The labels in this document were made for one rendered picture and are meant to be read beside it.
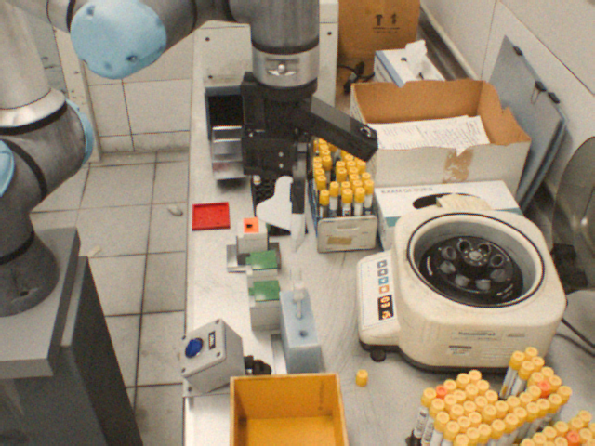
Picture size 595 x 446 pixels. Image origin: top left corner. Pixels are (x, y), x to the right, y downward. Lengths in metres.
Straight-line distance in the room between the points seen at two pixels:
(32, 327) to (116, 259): 1.46
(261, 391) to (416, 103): 0.74
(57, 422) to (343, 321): 0.53
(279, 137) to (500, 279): 0.39
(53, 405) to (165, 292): 1.19
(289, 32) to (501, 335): 0.49
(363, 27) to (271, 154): 0.99
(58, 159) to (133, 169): 1.89
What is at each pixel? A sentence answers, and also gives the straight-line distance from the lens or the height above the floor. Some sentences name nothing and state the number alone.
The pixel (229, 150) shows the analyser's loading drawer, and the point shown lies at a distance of 1.25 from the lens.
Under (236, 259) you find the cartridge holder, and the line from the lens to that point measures 1.04.
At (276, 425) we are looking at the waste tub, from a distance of 0.86.
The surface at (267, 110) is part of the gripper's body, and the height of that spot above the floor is 1.25.
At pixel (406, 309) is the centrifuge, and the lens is 0.87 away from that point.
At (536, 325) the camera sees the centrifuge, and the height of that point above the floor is 0.98.
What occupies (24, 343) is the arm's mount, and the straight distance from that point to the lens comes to 0.97.
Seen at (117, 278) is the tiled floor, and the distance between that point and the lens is 2.35.
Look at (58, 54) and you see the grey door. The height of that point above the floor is 0.53.
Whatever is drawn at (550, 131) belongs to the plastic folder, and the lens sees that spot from 1.16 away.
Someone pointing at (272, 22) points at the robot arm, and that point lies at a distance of 0.67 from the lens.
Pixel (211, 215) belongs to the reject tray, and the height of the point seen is 0.88.
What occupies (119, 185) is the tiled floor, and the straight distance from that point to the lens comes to 2.79.
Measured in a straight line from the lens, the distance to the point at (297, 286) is 0.80.
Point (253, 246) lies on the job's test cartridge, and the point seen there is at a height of 0.92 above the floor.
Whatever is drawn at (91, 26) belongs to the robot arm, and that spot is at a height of 1.40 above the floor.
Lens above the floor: 1.62
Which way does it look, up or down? 40 degrees down
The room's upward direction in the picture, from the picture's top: straight up
